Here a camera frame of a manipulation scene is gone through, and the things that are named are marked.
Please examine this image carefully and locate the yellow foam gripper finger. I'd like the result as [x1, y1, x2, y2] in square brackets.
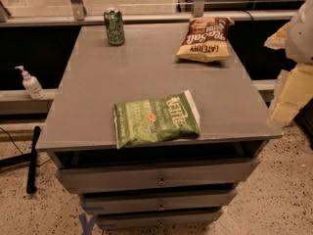
[270, 64, 313, 124]
[264, 23, 290, 50]

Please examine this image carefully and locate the grey metal railing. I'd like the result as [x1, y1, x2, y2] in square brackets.
[0, 0, 306, 27]

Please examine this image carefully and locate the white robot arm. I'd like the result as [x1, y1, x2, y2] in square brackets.
[264, 0, 313, 124]

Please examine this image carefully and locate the black stand leg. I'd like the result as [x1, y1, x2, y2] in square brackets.
[0, 126, 40, 194]

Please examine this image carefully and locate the grey drawer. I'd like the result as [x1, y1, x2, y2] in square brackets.
[96, 208, 222, 230]
[80, 189, 237, 214]
[56, 157, 260, 194]

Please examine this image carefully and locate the black cable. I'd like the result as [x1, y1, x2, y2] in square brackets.
[0, 126, 25, 156]

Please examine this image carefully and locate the green jalapeno chip bag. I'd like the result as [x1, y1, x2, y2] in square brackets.
[113, 90, 201, 149]

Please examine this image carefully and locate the top grey drawer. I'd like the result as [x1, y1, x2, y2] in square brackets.
[56, 157, 260, 194]

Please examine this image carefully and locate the middle grey drawer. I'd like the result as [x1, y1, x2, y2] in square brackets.
[80, 189, 237, 214]

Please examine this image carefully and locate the grey drawer cabinet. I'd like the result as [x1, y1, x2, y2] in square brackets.
[37, 23, 282, 230]

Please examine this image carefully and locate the green soda can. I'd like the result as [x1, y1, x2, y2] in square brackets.
[104, 7, 125, 46]

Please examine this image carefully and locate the bottom grey drawer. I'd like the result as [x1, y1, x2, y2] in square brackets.
[96, 208, 222, 230]

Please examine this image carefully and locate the white pump bottle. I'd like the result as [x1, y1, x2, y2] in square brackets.
[16, 66, 45, 100]

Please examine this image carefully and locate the brown sea salt chip bag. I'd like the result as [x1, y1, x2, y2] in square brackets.
[176, 17, 234, 63]

